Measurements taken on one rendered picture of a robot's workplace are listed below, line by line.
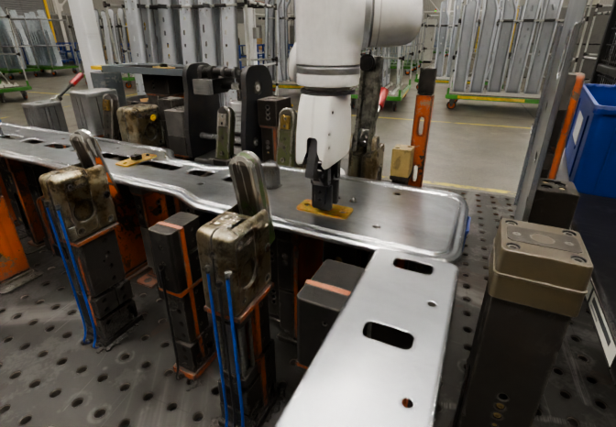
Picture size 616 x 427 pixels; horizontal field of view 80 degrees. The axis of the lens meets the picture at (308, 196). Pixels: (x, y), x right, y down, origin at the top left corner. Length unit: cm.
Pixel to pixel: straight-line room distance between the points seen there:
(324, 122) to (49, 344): 69
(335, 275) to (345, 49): 28
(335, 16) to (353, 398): 39
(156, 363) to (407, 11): 70
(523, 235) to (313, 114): 27
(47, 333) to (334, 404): 73
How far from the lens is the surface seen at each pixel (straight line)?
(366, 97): 71
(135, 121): 104
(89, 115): 117
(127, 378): 78
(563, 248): 43
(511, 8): 779
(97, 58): 465
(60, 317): 97
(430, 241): 51
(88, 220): 73
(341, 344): 35
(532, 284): 42
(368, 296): 40
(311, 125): 48
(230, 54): 512
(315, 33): 47
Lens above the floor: 125
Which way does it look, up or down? 24 degrees down
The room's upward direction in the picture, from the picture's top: straight up
